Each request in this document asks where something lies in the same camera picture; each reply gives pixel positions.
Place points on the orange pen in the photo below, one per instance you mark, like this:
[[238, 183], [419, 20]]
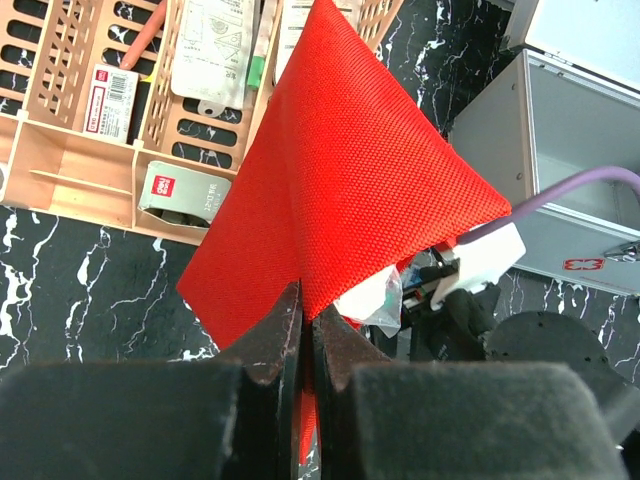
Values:
[[144, 37]]

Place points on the silver metal medicine case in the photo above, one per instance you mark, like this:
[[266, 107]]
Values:
[[567, 102]]

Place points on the orange plastic file organizer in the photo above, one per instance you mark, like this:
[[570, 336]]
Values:
[[136, 114]]

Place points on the red first aid pouch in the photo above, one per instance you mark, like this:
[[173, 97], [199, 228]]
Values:
[[345, 177]]

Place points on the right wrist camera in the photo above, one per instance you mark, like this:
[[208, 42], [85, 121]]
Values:
[[480, 257]]

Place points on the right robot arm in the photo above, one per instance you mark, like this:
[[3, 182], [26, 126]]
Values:
[[463, 328]]

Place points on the white ruler set package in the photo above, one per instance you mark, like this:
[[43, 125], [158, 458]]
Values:
[[212, 53]]

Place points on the green capped marker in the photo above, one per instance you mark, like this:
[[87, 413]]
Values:
[[266, 18]]

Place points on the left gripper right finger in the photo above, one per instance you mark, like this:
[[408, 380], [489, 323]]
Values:
[[379, 419]]

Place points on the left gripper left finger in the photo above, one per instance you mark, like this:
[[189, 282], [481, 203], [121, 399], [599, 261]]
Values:
[[233, 416]]

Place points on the red white staples box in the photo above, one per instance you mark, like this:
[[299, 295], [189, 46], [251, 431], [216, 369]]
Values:
[[110, 102]]

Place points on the grey stationery box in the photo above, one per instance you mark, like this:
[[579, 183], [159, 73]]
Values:
[[181, 196]]

